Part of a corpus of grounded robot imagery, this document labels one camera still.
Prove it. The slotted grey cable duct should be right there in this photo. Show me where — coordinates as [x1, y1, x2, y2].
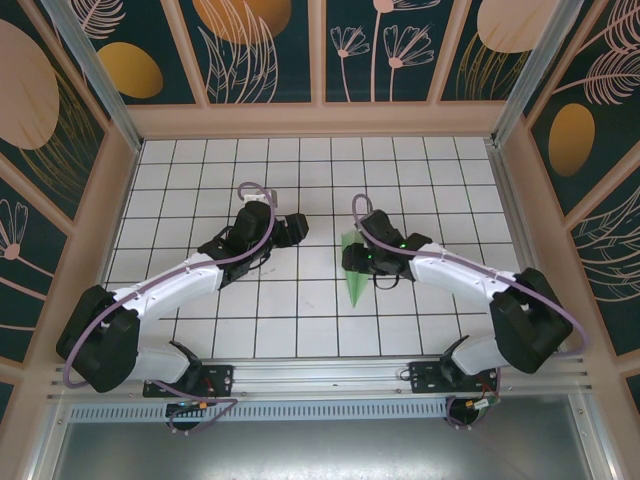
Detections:
[69, 399, 451, 422]

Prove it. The light green cloth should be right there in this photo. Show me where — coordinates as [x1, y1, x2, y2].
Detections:
[339, 232, 371, 309]

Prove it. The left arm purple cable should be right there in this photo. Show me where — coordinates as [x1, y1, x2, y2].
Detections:
[63, 182, 277, 435]

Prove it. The aluminium side rail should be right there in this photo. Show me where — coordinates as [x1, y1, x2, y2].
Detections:
[487, 142, 559, 356]

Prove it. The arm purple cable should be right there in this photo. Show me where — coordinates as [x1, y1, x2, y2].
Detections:
[63, 182, 277, 435]
[352, 193, 587, 431]

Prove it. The grey metal sheet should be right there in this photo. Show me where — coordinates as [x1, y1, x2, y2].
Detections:
[29, 392, 614, 480]

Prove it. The aluminium corner post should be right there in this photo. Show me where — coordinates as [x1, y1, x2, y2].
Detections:
[492, 0, 576, 146]
[42, 0, 144, 151]

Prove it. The aluminium mounting rail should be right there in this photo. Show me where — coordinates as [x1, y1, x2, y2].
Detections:
[47, 354, 594, 401]

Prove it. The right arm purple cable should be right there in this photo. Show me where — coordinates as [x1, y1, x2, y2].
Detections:
[352, 193, 587, 431]

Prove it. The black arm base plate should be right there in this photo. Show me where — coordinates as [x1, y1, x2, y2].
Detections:
[408, 360, 499, 396]
[143, 363, 236, 399]

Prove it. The small controller board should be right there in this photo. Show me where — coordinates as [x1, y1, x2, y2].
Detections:
[167, 398, 217, 416]
[462, 396, 503, 412]

